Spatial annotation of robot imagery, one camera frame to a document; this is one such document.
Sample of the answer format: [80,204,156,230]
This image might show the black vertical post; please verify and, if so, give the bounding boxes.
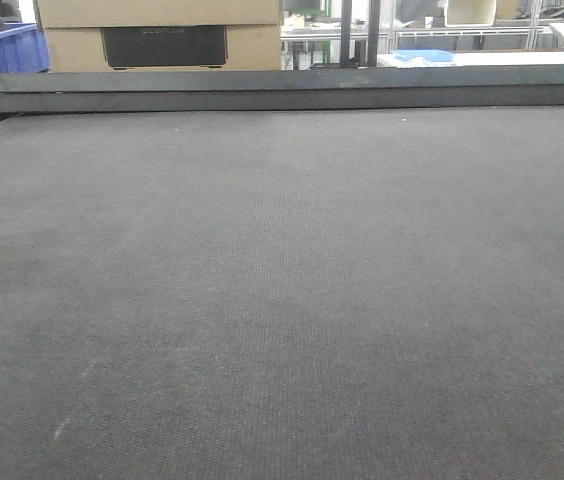
[366,0,382,68]
[339,0,352,68]

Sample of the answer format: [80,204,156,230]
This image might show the blue crate behind table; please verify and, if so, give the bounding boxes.
[0,23,51,73]

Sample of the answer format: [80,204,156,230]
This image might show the dark grey stacked boards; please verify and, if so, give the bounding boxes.
[0,65,564,114]

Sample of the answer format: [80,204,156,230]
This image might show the black vertical post left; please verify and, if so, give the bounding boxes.
[339,0,352,68]

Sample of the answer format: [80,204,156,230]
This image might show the light blue shallow tray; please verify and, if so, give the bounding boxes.
[393,49,455,67]

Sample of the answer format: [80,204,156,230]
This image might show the black vertical post right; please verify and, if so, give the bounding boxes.
[366,0,382,68]

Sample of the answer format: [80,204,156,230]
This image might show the lower cardboard box black print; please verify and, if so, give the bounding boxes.
[44,25,282,72]

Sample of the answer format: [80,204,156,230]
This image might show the upper cardboard box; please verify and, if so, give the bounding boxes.
[37,0,282,28]

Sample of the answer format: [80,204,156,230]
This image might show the white background table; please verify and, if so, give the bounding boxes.
[377,50,564,68]

